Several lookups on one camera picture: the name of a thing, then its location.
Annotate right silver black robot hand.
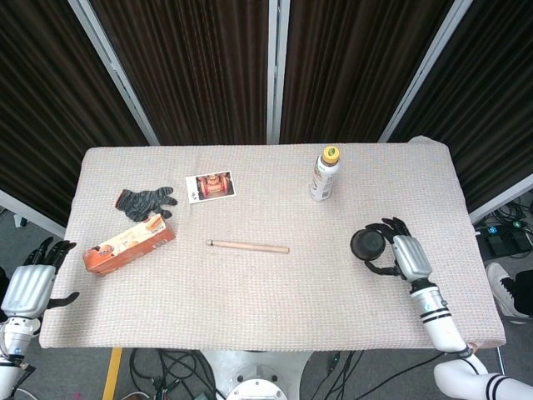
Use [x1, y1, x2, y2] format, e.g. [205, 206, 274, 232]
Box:
[362, 216, 434, 283]

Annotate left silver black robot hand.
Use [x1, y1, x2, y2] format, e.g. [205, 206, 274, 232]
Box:
[0, 236, 80, 320]

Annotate black round disc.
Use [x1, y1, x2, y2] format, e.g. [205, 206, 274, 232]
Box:
[349, 227, 386, 263]

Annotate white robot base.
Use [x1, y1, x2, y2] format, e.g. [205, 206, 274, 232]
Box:
[199, 349, 317, 400]

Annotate white shoe black laces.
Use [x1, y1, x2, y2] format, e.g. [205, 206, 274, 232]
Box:
[486, 262, 522, 319]

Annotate black power box with lights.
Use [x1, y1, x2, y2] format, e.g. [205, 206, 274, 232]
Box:
[476, 219, 533, 258]

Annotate orange snack box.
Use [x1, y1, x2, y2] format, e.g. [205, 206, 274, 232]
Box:
[82, 214, 177, 278]

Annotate yellow floor tape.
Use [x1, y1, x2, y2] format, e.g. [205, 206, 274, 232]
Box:
[102, 347, 124, 400]

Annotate black trouser leg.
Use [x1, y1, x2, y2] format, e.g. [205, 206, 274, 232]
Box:
[501, 269, 533, 320]

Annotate white bottle yellow cap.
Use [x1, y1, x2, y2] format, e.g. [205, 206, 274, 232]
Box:
[308, 145, 343, 203]

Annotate black grey work glove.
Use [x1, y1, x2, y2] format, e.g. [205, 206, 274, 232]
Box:
[115, 186, 179, 223]

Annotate wooden stick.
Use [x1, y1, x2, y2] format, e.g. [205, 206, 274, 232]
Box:
[206, 238, 290, 255]

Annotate beige woven table cloth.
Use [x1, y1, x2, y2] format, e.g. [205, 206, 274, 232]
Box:
[37, 135, 507, 351]

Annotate dark ribbed partition panel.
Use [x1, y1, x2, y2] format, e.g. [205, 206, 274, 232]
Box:
[0, 0, 150, 227]
[390, 0, 533, 213]
[280, 0, 456, 145]
[89, 0, 271, 147]

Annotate photo postcard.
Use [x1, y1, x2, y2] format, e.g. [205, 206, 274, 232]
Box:
[185, 169, 237, 205]

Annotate grey metal partition rail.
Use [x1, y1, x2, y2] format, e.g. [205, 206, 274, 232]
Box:
[468, 172, 533, 224]
[0, 189, 67, 239]

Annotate black floor cable bundle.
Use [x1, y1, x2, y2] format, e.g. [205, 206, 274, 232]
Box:
[486, 194, 533, 229]
[128, 348, 218, 400]
[310, 349, 442, 400]

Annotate grey metal partition post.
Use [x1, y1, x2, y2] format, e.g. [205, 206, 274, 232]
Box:
[377, 0, 475, 143]
[266, 0, 291, 145]
[68, 0, 160, 147]

